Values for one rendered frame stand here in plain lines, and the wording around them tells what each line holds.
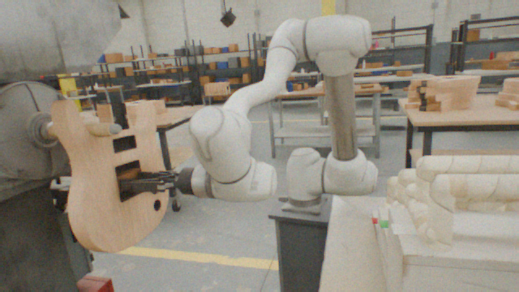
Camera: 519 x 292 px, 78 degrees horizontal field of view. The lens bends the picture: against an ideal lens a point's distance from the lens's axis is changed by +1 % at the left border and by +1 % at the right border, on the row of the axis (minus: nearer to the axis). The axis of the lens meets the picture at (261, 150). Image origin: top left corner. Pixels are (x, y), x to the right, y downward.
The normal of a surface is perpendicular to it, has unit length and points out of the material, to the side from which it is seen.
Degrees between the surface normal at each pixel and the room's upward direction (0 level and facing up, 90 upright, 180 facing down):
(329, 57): 117
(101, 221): 88
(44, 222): 90
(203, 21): 90
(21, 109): 83
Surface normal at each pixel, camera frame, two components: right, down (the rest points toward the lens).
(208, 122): -0.28, -0.47
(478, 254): -0.08, -0.96
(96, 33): 0.96, 0.00
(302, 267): -0.40, 0.29
